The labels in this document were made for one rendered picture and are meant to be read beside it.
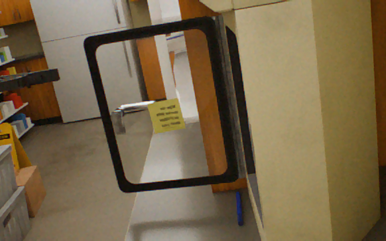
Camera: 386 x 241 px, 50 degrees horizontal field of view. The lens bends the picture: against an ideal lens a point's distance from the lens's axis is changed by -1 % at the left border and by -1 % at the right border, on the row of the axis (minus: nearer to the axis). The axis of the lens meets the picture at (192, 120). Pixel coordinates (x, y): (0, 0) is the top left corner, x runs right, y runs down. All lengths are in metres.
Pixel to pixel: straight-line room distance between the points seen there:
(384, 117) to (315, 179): 0.46
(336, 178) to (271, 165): 0.12
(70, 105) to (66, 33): 0.96
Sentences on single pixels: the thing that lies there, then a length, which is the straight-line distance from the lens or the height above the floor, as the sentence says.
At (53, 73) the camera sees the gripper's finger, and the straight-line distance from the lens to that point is 1.06.
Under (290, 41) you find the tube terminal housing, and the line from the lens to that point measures 0.64.
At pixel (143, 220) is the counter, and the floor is 0.94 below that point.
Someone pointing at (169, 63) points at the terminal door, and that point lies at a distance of 0.95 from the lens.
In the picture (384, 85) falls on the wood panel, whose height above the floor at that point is 1.15.
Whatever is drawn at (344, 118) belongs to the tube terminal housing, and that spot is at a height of 1.20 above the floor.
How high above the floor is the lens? 1.45
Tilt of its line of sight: 17 degrees down
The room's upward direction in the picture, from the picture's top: 10 degrees counter-clockwise
